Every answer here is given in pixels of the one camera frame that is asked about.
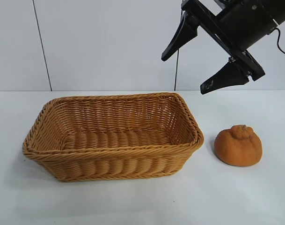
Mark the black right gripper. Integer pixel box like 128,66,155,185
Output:
161,0,278,96

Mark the lumpy orange with knob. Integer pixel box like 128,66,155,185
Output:
214,125,263,167

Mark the brown woven wicker basket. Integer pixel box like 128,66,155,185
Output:
22,92,205,183

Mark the thin black cable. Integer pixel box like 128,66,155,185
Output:
270,27,285,56

